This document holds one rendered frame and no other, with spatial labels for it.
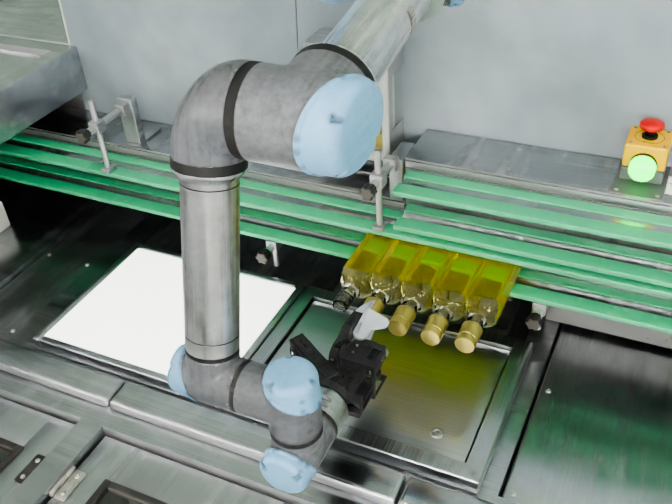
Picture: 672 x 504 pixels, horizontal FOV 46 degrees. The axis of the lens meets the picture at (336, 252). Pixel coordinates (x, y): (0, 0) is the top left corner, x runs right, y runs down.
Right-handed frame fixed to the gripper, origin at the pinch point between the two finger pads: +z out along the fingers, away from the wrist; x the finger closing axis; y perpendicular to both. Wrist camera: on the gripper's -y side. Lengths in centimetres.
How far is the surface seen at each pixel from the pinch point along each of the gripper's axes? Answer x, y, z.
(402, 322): 1.6, 6.7, -0.6
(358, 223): 3.8, -10.3, 19.9
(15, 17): 19, -119, 51
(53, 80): 15, -90, 30
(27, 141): 1, -97, 24
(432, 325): 1.8, 11.5, 0.5
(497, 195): 13.7, 14.7, 24.1
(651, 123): 26, 36, 35
